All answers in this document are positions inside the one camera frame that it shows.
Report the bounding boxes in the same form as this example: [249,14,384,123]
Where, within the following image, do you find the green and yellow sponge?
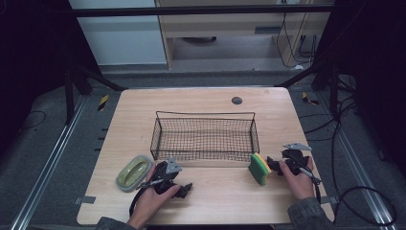
[248,151,272,186]

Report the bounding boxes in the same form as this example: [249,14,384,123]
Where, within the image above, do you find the light wooden desk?
[154,0,334,71]

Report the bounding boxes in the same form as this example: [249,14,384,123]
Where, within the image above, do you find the black wire mesh basket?
[149,110,260,163]

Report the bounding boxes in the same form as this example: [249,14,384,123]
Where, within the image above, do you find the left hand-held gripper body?
[145,156,184,196]

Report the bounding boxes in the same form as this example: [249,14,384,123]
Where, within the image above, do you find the black looped floor cable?
[301,95,398,228]

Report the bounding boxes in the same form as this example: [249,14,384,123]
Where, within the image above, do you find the white cabinet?
[67,0,169,67]

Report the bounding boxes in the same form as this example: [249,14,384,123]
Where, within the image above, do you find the yellow and black tape strip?
[97,94,110,112]
[301,91,321,106]

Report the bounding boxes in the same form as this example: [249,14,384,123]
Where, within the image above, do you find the thin black floor cable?
[19,109,48,131]

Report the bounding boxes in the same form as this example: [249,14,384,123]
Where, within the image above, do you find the black horizontal bar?
[70,4,335,18]

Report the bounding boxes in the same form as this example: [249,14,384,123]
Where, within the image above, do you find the hanging black cables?
[275,11,319,70]

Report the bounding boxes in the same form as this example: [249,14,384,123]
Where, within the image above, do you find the green oval soap dish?
[115,154,154,194]

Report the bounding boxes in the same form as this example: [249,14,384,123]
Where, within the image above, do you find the aluminium floor rail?
[317,90,399,230]
[10,95,88,230]

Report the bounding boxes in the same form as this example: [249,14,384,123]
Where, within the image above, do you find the person's left hand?
[126,163,182,230]

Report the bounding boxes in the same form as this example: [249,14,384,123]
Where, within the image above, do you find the grey tape patch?
[73,195,97,206]
[320,195,340,206]

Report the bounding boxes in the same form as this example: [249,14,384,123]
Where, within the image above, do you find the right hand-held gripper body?
[280,142,313,176]

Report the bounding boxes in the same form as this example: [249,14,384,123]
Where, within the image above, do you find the black curtain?
[314,0,406,178]
[0,0,102,157]

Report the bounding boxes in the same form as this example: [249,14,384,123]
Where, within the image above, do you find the black metal stand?
[275,58,341,117]
[62,58,128,127]

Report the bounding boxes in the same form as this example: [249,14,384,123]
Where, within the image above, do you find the person's right hand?
[278,155,316,202]

